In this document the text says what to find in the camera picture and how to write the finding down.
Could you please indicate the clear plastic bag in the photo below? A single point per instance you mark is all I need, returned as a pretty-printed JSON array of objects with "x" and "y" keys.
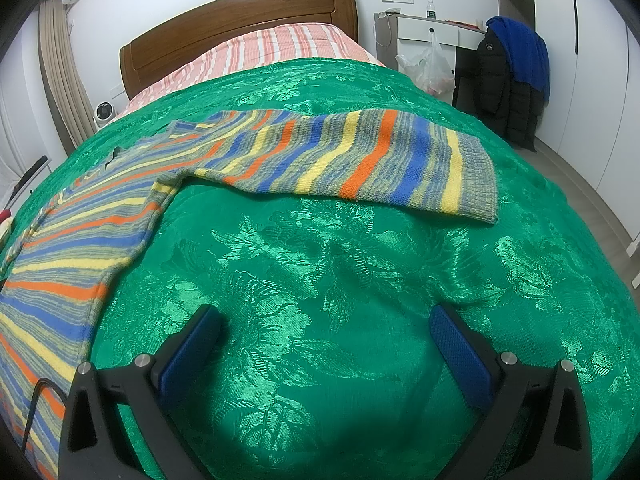
[{"x": 432, "y": 67}]

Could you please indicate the beige curtain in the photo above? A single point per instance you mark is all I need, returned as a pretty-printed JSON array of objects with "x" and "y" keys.
[{"x": 65, "y": 70}]

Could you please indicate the small white fan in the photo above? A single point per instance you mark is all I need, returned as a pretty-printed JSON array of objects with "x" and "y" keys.
[{"x": 103, "y": 112}]

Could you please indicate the white desk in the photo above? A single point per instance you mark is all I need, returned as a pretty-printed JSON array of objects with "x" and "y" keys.
[{"x": 430, "y": 30}]

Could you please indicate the red item on desk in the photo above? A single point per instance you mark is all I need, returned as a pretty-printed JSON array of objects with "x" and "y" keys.
[{"x": 462, "y": 23}]

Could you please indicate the pink striped bed sheet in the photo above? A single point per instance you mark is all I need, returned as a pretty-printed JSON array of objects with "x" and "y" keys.
[{"x": 280, "y": 42}]

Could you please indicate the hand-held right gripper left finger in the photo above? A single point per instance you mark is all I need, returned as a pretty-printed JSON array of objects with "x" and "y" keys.
[{"x": 187, "y": 355}]

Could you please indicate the black puffer jacket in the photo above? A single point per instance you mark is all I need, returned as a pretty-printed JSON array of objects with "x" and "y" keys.
[{"x": 492, "y": 85}]

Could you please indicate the red knit garment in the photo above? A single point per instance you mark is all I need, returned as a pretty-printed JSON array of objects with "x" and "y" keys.
[{"x": 4, "y": 214}]

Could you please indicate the blue garment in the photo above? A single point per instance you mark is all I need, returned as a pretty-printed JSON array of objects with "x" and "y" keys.
[{"x": 525, "y": 55}]

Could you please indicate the water bottle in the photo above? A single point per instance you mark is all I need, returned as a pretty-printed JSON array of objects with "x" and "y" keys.
[{"x": 430, "y": 10}]

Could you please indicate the wooden headboard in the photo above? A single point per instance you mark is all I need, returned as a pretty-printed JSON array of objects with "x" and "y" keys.
[{"x": 240, "y": 15}]

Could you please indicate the white wardrobe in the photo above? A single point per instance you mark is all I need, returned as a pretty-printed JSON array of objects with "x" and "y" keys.
[{"x": 600, "y": 85}]

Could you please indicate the striped knit sweater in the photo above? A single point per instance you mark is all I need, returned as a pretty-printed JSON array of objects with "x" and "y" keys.
[{"x": 350, "y": 160}]

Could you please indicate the green floral bedspread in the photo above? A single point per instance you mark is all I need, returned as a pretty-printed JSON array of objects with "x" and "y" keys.
[{"x": 325, "y": 310}]

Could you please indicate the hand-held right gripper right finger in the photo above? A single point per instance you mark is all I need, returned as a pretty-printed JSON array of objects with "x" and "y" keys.
[{"x": 462, "y": 360}]

